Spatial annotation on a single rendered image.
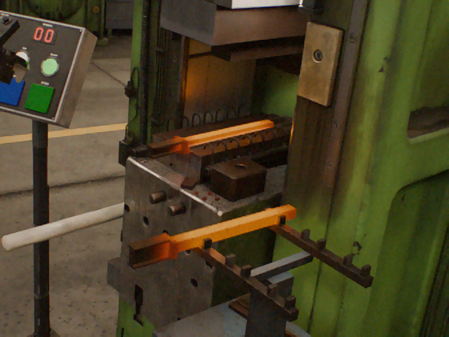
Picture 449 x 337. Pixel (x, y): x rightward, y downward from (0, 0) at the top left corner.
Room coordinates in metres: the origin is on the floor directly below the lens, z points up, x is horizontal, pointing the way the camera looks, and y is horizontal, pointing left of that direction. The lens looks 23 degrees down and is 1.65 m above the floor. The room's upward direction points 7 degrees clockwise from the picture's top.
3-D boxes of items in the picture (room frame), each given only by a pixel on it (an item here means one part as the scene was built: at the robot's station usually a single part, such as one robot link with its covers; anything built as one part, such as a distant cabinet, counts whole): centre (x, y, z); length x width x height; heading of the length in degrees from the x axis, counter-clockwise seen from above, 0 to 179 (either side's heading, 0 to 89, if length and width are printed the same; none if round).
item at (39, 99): (1.85, 0.54, 1.01); 0.07 x 0.05 x 0.07; 70
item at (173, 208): (1.54, 0.11, 0.87); 0.04 x 0.03 x 0.03; 135
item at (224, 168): (1.59, -0.03, 0.95); 0.12 x 0.08 x 0.06; 135
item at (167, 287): (1.79, -0.06, 0.69); 0.56 x 0.38 x 0.45; 135
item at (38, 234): (1.85, 0.45, 0.62); 0.44 x 0.05 x 0.05; 135
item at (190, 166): (1.82, -0.01, 0.96); 0.42 x 0.20 x 0.09; 135
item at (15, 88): (1.89, 0.64, 1.01); 0.07 x 0.05 x 0.07; 70
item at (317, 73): (1.54, -0.18, 1.27); 0.09 x 0.02 x 0.17; 45
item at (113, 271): (2.01, 0.31, 0.36); 0.09 x 0.07 x 0.12; 45
